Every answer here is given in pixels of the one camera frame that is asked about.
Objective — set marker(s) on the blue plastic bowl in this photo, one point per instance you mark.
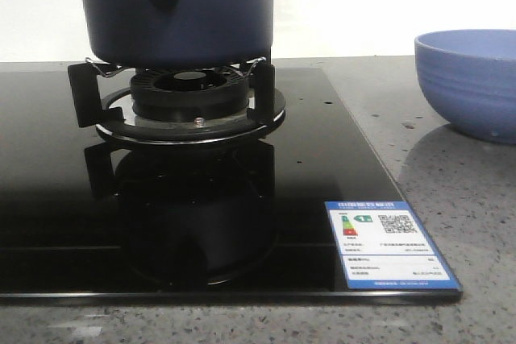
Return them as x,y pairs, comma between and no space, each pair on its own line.
468,78

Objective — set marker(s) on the black pot support grate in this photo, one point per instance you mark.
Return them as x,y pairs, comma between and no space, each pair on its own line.
114,119

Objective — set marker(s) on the dark blue pot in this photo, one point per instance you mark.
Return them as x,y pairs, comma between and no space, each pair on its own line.
179,33

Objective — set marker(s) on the black gas burner head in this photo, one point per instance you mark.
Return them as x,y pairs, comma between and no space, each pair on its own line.
174,96

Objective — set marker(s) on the blue energy label sticker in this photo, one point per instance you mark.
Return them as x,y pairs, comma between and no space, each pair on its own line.
382,245

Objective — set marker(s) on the black glass gas stove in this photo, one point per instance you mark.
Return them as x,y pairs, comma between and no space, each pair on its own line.
83,221

